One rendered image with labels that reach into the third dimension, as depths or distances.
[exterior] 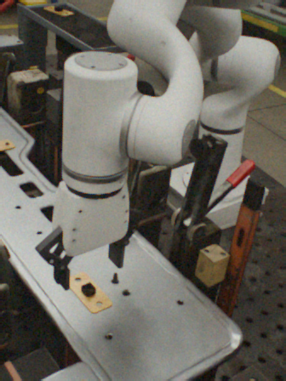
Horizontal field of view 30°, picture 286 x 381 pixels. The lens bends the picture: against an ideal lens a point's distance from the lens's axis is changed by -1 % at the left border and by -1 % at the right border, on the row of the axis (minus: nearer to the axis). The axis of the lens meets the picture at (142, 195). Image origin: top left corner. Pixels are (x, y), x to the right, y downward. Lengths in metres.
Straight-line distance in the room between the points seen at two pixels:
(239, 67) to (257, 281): 0.52
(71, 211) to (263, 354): 0.65
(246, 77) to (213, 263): 0.61
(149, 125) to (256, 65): 0.74
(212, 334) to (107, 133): 0.34
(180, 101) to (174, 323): 0.34
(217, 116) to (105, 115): 0.79
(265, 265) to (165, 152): 0.85
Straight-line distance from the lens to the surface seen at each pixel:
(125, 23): 0.71
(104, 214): 0.71
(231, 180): 0.90
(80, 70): 0.61
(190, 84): 0.63
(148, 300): 0.83
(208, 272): 0.84
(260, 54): 1.32
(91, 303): 0.81
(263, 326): 1.26
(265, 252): 1.46
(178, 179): 1.54
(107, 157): 0.64
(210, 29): 1.12
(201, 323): 0.81
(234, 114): 1.38
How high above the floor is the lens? 1.59
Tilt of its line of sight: 34 degrees down
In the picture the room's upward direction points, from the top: 7 degrees clockwise
